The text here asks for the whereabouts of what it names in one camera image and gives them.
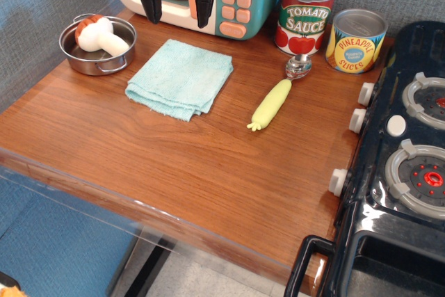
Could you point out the light blue cloth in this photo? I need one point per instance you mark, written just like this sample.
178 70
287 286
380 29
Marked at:
180 80

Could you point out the small metal pot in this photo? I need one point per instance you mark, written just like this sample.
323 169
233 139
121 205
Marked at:
98 63

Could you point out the teal toy microwave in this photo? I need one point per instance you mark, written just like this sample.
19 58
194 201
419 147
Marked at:
235 19

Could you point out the plush white mushroom toy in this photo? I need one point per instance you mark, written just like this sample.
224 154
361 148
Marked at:
96 32

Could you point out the tomato sauce can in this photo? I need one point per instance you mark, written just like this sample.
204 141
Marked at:
301 25

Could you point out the pineapple slices can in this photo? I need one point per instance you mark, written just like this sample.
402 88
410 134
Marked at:
355 41

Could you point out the black toy stove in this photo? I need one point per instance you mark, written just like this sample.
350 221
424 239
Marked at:
389 237

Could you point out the orange object at corner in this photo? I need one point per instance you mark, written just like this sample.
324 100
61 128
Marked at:
10 287

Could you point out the spoon with yellow handle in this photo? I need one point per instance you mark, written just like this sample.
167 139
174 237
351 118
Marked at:
297 67

